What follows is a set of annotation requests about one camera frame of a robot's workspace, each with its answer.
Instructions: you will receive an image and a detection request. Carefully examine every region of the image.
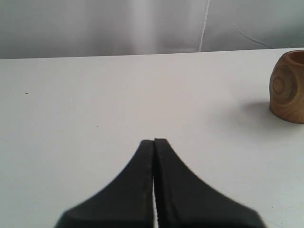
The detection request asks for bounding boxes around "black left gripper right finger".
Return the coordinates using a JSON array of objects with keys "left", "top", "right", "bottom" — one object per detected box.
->
[{"left": 153, "top": 139, "right": 266, "bottom": 228}]

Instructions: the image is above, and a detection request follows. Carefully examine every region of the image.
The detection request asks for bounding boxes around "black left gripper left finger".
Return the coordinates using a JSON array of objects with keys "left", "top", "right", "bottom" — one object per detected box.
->
[{"left": 56, "top": 140, "right": 154, "bottom": 228}]

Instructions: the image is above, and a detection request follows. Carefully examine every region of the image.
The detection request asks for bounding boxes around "wooden mortar cup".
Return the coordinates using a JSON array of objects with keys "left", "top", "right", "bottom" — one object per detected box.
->
[{"left": 269, "top": 50, "right": 304, "bottom": 124}]

